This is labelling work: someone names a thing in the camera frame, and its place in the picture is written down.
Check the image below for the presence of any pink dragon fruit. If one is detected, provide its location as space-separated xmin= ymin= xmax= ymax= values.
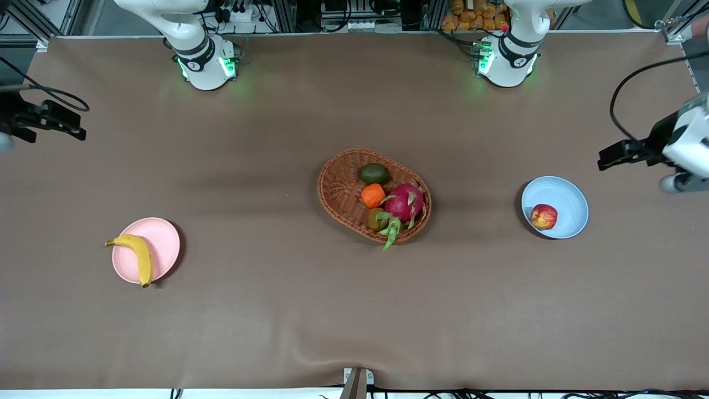
xmin=376 ymin=182 xmax=427 ymax=252

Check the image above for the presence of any black electronics box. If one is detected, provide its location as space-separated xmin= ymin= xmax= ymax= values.
xmin=321 ymin=0 xmax=369 ymax=17

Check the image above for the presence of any orange toy food pile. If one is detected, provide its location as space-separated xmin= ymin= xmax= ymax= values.
xmin=441 ymin=0 xmax=556 ymax=32

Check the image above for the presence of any yellow banana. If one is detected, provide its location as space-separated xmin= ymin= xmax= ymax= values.
xmin=105 ymin=234 xmax=153 ymax=289

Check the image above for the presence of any pink plate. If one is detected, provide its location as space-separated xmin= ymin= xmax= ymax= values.
xmin=111 ymin=217 xmax=181 ymax=285

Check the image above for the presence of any red apple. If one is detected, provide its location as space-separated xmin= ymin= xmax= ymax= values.
xmin=530 ymin=204 xmax=558 ymax=231

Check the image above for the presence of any long white power strip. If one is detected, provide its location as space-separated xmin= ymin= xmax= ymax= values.
xmin=346 ymin=19 xmax=403 ymax=33

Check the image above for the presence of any aluminium frame strut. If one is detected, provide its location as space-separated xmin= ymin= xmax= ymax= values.
xmin=0 ymin=0 xmax=85 ymax=48

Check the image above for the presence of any light blue plate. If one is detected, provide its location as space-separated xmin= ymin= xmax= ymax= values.
xmin=521 ymin=176 xmax=589 ymax=239

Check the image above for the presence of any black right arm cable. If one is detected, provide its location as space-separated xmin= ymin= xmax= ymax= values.
xmin=0 ymin=55 xmax=90 ymax=112

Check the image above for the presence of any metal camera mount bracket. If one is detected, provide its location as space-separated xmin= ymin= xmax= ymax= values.
xmin=342 ymin=367 xmax=375 ymax=399

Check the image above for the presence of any green avocado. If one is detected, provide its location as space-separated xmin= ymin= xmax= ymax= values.
xmin=358 ymin=163 xmax=390 ymax=185

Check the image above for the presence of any orange tangerine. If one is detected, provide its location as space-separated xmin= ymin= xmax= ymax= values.
xmin=361 ymin=183 xmax=386 ymax=209

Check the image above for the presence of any brown wicker basket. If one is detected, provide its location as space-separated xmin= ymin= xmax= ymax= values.
xmin=317 ymin=148 xmax=432 ymax=244

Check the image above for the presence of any brown table cloth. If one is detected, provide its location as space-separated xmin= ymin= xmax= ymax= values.
xmin=0 ymin=30 xmax=709 ymax=391

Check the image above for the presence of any white power strip with plugs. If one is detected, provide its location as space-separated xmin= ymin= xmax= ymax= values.
xmin=218 ymin=4 xmax=262 ymax=24

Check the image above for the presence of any aluminium frame post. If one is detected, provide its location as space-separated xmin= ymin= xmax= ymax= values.
xmin=274 ymin=0 xmax=297 ymax=33

